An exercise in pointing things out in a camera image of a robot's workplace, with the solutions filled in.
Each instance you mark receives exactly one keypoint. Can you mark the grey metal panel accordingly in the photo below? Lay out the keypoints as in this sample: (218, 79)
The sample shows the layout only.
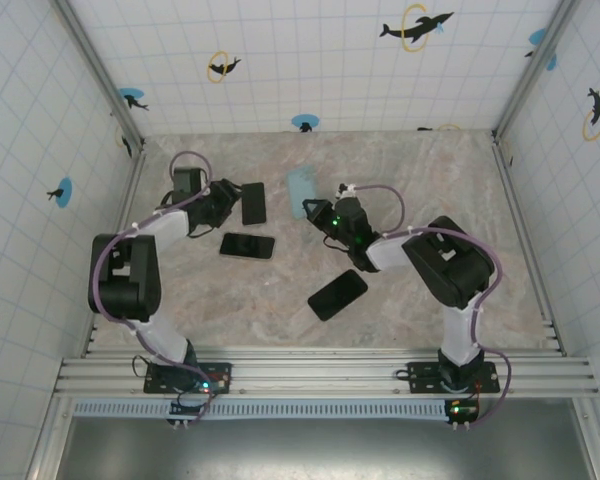
(330, 450)

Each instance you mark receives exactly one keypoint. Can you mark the aluminium corner post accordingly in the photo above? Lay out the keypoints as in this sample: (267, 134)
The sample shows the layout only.
(529, 80)
(102, 75)

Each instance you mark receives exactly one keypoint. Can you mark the aluminium side rail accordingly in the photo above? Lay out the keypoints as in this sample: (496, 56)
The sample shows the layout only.
(516, 200)
(127, 200)

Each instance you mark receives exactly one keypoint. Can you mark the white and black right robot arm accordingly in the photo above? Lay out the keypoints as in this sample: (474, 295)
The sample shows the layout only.
(390, 252)

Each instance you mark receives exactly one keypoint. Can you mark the light blue phone case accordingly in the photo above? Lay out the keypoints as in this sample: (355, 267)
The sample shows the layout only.
(300, 187)

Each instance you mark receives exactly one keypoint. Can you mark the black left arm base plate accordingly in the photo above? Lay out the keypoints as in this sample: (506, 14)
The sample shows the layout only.
(149, 384)

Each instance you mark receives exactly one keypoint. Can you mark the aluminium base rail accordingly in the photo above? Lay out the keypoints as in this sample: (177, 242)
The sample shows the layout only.
(320, 375)

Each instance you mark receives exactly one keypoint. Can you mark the small circuit board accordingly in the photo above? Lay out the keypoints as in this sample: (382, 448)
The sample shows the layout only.
(190, 410)
(462, 411)

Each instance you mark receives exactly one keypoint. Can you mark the aluminium frame bar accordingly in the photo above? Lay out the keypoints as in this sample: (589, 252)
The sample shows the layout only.
(50, 440)
(591, 440)

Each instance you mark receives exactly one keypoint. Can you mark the black smartphone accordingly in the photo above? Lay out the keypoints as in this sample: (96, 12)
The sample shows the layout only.
(253, 204)
(337, 295)
(246, 246)

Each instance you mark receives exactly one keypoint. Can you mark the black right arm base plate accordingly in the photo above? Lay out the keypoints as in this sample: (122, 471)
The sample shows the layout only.
(420, 382)

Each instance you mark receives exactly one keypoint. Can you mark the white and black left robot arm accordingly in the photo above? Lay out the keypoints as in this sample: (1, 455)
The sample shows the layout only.
(165, 227)

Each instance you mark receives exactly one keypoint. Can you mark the black phone case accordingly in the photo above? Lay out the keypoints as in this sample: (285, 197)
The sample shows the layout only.
(317, 309)

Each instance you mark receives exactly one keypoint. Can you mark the black phone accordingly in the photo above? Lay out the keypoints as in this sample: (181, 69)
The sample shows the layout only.
(273, 248)

